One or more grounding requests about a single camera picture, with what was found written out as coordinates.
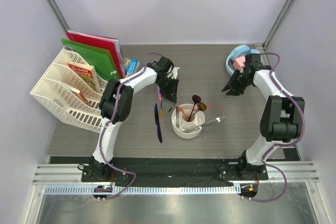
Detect gold spoon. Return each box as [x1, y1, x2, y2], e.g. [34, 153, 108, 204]
[192, 102, 207, 116]

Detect blue card box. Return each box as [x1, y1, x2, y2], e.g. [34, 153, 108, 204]
[124, 58, 140, 77]

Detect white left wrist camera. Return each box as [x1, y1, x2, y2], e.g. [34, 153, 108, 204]
[167, 67, 180, 79]

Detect white plastic file organizer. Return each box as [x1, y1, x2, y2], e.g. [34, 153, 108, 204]
[30, 47, 102, 133]

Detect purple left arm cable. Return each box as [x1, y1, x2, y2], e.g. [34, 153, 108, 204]
[101, 52, 165, 201]

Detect teal spoon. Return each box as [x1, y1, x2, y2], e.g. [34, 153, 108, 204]
[160, 96, 171, 112]

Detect purple metallic spoon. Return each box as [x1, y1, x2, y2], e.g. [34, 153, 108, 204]
[187, 94, 202, 122]

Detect orange chopstick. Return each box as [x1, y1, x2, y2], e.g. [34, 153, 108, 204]
[177, 105, 189, 122]

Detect white round divided container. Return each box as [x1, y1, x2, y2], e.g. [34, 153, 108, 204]
[171, 103, 205, 140]

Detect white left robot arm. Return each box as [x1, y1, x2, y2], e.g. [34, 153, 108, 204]
[90, 56, 179, 182]

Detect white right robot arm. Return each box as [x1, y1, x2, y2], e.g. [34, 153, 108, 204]
[222, 53, 305, 179]

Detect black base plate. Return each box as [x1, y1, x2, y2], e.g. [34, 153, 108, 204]
[78, 157, 268, 188]

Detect blue metallic knife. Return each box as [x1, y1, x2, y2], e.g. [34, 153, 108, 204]
[154, 104, 163, 143]

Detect green folder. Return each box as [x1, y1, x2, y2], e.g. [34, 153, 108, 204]
[61, 38, 121, 81]

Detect pink cube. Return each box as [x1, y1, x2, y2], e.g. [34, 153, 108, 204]
[233, 56, 245, 71]

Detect light blue headphones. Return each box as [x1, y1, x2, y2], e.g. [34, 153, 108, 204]
[225, 45, 259, 76]

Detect red folder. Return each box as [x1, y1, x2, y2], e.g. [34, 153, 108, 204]
[66, 30, 127, 77]

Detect white slotted cable duct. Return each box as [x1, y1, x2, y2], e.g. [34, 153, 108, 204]
[44, 184, 241, 196]

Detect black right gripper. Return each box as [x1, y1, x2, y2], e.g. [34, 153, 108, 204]
[222, 69, 253, 96]

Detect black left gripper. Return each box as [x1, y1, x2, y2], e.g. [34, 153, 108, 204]
[157, 77, 180, 103]

